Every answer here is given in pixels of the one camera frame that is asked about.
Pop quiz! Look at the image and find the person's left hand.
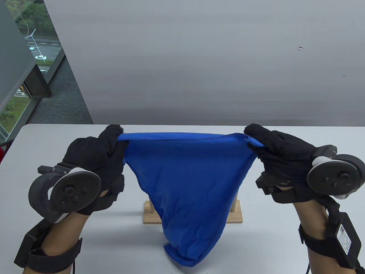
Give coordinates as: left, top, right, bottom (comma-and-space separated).
57, 124, 129, 216

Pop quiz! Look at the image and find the person's right hand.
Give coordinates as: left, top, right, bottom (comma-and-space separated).
244, 123, 323, 204

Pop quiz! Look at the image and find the wooden rack with posts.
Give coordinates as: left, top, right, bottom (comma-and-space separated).
143, 191, 243, 225

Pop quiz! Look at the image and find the blue towel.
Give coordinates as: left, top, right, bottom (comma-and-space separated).
117, 132, 265, 268

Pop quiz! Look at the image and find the person's right forearm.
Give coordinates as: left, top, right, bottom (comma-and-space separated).
294, 197, 351, 274

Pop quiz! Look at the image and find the person's left forearm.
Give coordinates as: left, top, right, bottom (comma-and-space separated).
24, 211, 92, 274

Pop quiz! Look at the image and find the black white left controller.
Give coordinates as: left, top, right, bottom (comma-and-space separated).
29, 165, 102, 223

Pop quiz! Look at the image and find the black white controller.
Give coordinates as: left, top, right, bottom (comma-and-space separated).
307, 145, 365, 200
29, 165, 102, 223

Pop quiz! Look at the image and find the black white right controller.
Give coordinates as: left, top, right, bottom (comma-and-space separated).
307, 145, 365, 200

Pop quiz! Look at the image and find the red and black chair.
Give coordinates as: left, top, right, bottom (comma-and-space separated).
0, 139, 15, 165

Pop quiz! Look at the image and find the black wrist box white label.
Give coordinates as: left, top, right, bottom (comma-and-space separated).
325, 211, 362, 269

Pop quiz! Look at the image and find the plain black wrist box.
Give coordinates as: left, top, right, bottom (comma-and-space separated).
14, 218, 46, 269

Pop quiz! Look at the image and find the grey window pillar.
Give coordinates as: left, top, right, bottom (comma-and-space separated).
0, 0, 52, 113

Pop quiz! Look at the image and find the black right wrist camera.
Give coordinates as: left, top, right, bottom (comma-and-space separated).
255, 171, 285, 196

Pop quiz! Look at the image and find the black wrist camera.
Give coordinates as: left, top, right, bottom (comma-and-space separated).
255, 171, 285, 196
100, 174, 125, 206

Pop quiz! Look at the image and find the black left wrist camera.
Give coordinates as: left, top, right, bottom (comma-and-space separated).
100, 174, 125, 206

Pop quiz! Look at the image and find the grey window frame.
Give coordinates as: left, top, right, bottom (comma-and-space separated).
0, 53, 66, 143

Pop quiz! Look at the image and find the black right wrist strap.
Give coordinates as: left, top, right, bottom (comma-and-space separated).
298, 223, 342, 263

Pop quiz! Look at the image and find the black wrist strap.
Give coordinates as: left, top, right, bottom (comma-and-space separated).
298, 223, 342, 263
26, 237, 83, 274

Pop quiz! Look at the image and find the black left wrist strap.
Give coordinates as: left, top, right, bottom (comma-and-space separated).
26, 237, 83, 274

